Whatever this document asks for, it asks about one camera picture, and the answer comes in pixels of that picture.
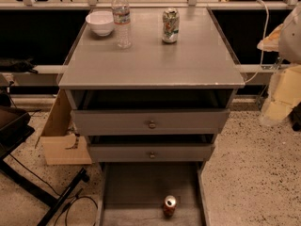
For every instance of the clear plastic water bottle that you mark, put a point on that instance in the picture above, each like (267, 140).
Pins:
(122, 21)

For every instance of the red coke can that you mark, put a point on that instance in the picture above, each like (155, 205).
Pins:
(169, 206)

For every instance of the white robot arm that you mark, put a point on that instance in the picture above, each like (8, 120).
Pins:
(289, 44)

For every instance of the grey middle drawer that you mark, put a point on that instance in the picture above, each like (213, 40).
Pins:
(155, 148)

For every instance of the black cloth bundle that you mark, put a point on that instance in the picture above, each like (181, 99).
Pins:
(15, 65)

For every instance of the grey drawer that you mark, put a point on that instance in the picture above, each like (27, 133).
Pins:
(132, 194)
(116, 112)
(155, 148)

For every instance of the green white soda can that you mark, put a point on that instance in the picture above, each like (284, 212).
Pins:
(171, 24)

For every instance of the white ceramic bowl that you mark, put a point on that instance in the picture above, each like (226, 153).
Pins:
(101, 22)

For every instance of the cardboard box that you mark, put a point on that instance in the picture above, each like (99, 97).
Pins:
(61, 144)

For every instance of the grey top drawer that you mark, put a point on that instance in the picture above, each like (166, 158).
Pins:
(116, 112)

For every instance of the grey drawer cabinet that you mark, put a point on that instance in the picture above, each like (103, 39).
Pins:
(199, 59)

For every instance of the grey bottom drawer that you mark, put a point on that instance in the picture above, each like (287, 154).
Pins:
(132, 194)

